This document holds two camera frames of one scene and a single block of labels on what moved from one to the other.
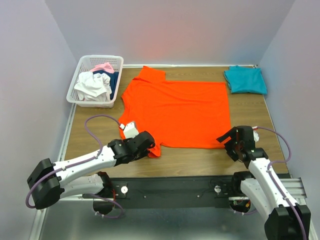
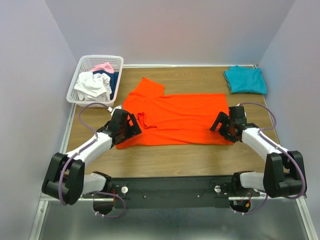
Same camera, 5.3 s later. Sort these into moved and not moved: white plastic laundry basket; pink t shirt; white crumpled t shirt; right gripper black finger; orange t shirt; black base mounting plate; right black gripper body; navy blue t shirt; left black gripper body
Moved: right gripper black finger; right black gripper body; left black gripper body; orange t shirt
Not moved: navy blue t shirt; pink t shirt; white plastic laundry basket; black base mounting plate; white crumpled t shirt
